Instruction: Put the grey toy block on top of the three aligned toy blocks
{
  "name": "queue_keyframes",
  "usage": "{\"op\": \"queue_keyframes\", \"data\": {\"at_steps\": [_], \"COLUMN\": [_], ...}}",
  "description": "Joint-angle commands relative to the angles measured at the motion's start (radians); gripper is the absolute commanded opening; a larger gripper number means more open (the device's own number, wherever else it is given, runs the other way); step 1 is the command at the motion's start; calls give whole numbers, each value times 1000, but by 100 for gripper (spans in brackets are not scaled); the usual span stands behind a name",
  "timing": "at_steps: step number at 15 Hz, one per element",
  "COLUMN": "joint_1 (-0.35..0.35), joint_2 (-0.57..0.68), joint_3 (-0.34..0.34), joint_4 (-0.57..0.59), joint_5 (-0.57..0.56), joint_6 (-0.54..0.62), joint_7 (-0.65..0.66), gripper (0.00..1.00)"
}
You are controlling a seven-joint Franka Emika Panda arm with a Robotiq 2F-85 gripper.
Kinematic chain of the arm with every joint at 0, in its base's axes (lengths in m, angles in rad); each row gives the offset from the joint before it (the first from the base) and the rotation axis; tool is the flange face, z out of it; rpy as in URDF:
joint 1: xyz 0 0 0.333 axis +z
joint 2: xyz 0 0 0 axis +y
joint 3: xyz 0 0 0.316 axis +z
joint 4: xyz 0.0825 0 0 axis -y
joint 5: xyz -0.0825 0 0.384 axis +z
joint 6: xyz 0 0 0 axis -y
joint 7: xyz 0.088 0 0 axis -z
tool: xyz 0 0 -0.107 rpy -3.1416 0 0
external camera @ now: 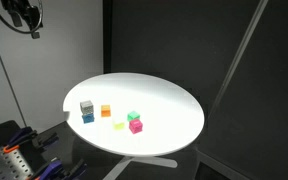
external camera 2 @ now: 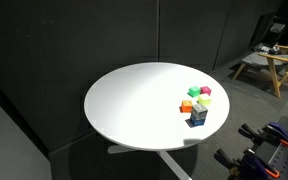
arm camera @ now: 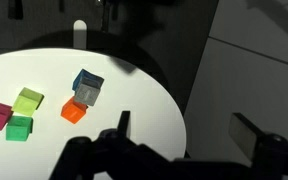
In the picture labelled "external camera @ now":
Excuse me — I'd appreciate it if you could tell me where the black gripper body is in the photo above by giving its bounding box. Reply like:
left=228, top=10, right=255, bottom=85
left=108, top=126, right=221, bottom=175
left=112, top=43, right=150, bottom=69
left=1, top=0, right=43, bottom=39

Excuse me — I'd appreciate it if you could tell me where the grey toy block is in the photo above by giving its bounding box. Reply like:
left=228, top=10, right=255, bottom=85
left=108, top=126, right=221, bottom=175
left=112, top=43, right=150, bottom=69
left=80, top=100, right=94, bottom=114

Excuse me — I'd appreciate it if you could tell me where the blue toy block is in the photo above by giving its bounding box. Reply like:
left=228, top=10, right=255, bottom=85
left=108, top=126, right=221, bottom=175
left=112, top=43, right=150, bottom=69
left=82, top=113, right=94, bottom=123

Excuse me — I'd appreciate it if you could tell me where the orange toy block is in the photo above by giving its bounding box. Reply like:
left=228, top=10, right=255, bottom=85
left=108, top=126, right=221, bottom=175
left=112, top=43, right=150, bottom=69
left=101, top=105, right=111, bottom=117

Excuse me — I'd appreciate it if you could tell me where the yellow-green toy block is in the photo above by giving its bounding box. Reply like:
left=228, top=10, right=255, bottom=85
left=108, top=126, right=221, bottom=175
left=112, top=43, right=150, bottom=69
left=113, top=121, right=125, bottom=130

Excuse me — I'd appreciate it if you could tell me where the green toy block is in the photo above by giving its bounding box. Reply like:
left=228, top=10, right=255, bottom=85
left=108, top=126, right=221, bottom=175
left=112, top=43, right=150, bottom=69
left=127, top=111, right=140, bottom=121

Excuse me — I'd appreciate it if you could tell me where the pink toy block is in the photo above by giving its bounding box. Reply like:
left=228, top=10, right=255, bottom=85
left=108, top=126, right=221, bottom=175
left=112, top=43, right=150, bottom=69
left=129, top=119, right=143, bottom=134

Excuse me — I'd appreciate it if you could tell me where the purple spring clamp upper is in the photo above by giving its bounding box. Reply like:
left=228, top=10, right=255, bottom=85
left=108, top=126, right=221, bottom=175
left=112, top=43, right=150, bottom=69
left=3, top=127, right=59, bottom=154

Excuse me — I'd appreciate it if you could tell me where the purple spring clamp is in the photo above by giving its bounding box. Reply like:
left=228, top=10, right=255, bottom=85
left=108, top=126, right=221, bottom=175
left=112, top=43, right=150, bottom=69
left=25, top=159, right=87, bottom=180
left=3, top=127, right=59, bottom=154

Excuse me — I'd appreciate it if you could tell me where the round white table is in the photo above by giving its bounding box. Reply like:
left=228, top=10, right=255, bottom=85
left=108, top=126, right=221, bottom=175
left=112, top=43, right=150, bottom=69
left=63, top=73, right=205, bottom=180

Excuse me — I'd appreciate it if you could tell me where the perforated metal plate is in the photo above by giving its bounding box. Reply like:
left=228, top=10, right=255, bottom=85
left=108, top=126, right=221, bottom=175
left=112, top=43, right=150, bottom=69
left=0, top=147, right=34, bottom=180

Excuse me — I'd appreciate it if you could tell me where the purple spring clamp lower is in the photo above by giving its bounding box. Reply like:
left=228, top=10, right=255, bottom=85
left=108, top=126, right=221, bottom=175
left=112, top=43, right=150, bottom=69
left=25, top=159, right=87, bottom=180

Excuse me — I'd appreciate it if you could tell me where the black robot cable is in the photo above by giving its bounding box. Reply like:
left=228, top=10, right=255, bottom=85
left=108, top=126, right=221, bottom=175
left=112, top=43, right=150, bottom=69
left=0, top=0, right=44, bottom=35

